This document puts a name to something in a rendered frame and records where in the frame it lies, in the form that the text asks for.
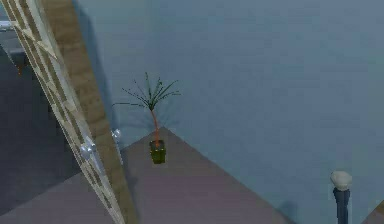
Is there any green potted house plant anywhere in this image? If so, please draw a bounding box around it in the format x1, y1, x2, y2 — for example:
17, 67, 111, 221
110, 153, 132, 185
112, 71, 182, 165

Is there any brown wooden room door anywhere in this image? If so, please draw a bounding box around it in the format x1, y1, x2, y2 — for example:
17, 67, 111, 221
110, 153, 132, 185
0, 0, 138, 224

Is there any white dome floor lamp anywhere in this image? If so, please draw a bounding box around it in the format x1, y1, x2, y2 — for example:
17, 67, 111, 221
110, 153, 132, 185
329, 170, 353, 224

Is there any brown wooden furniture corner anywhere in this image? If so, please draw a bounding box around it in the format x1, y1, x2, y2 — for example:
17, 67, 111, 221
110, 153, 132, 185
361, 199, 384, 224

